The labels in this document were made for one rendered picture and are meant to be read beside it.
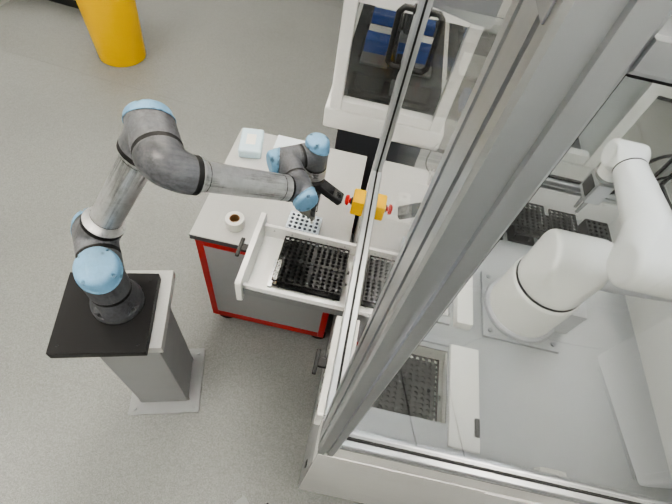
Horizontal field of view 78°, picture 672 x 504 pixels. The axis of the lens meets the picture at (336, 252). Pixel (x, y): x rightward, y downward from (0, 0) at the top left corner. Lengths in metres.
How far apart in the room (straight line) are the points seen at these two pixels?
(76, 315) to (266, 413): 0.98
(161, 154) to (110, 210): 0.31
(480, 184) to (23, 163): 3.11
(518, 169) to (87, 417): 2.13
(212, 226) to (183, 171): 0.64
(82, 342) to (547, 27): 1.38
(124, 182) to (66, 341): 0.53
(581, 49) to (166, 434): 2.06
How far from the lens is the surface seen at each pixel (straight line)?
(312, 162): 1.30
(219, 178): 1.05
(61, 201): 2.94
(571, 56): 0.22
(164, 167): 1.01
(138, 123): 1.08
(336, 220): 1.65
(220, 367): 2.17
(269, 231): 1.46
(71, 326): 1.48
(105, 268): 1.27
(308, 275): 1.33
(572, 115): 0.23
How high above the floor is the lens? 2.04
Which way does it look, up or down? 55 degrees down
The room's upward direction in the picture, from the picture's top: 13 degrees clockwise
